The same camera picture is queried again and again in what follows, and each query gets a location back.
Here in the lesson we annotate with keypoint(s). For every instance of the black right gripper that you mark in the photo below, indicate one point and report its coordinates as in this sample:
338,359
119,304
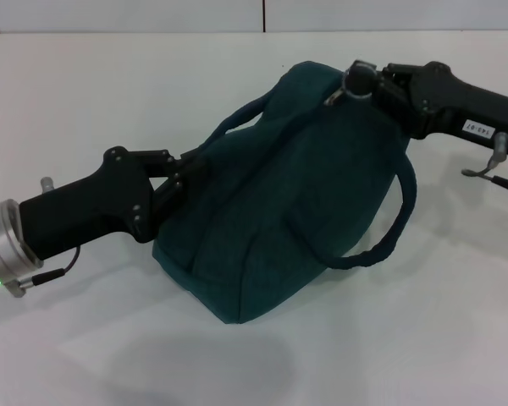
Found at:
457,105

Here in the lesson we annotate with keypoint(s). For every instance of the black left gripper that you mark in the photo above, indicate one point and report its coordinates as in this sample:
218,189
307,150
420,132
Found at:
93,207

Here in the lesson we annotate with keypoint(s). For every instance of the dark teal zip bag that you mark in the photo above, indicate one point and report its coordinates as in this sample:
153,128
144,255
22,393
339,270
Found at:
279,203

